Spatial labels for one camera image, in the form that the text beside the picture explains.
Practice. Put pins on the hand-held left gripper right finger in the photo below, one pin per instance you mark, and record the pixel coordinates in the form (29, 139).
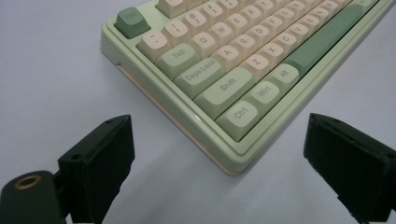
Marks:
(351, 168)

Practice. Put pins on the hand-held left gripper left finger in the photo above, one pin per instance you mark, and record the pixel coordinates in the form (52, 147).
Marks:
(96, 168)

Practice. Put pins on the green and cream keyboard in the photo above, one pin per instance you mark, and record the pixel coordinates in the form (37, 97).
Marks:
(224, 90)

